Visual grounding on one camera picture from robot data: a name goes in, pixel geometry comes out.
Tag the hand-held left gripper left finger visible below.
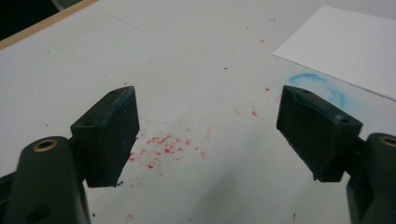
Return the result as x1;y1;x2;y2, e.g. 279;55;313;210
0;85;141;224

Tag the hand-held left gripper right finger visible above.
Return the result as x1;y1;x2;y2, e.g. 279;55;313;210
276;85;396;224

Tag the white paper sheet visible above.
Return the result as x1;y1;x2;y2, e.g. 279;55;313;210
273;5;396;102

